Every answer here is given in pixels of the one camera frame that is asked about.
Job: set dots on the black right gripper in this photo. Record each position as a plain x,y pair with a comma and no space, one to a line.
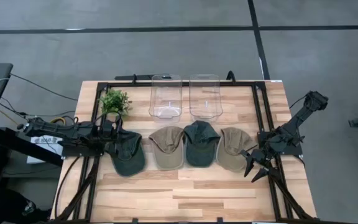
261,155

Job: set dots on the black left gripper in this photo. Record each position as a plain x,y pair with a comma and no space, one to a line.
107,133

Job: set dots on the dark green cap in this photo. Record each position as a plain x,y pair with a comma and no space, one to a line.
200,146
129,161

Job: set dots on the khaki cap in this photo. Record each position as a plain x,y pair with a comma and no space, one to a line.
166,152
232,149

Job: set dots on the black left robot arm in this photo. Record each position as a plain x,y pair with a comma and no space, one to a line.
51,129

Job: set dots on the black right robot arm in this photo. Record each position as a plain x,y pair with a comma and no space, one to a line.
294,124

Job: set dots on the small green potted plant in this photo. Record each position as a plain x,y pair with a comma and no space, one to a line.
115,101

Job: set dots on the clear plastic bin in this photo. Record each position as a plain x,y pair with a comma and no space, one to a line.
205,99
165,99

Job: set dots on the white printed box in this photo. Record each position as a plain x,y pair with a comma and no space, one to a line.
43,156

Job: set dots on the black round plug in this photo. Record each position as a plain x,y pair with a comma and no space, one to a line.
20,126

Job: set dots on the black metal beam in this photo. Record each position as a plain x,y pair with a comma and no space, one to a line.
17,144

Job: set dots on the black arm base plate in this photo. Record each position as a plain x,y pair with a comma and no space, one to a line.
73,152
292,147

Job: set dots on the black aluminium table frame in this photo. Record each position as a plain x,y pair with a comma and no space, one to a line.
141,84

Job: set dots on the black frame clamp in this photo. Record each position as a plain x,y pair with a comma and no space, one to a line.
134,79
229,74
219,220
134,221

